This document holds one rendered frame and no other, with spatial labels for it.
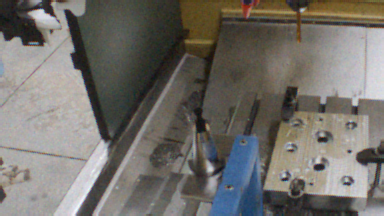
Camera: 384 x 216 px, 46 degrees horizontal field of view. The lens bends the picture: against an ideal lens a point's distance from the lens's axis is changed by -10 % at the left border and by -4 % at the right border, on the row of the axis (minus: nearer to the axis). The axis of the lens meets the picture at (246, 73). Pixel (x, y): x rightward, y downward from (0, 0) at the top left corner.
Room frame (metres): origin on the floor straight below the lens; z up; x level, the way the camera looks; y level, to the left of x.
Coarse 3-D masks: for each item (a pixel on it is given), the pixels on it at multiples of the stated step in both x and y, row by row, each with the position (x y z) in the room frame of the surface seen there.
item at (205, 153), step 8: (208, 128) 0.58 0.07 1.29; (200, 136) 0.57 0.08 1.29; (208, 136) 0.57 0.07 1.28; (200, 144) 0.57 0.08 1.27; (208, 144) 0.57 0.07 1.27; (200, 152) 0.56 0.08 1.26; (208, 152) 0.56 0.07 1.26; (216, 152) 0.58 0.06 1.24; (200, 160) 0.56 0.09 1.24; (208, 160) 0.56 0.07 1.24; (216, 160) 0.57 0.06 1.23
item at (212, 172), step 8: (192, 152) 0.60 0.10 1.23; (192, 160) 0.58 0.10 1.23; (224, 160) 0.58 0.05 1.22; (192, 168) 0.56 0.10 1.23; (200, 168) 0.56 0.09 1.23; (208, 168) 0.56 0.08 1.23; (216, 168) 0.56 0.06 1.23; (224, 168) 0.58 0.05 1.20; (208, 176) 0.55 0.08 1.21; (216, 176) 0.56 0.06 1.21
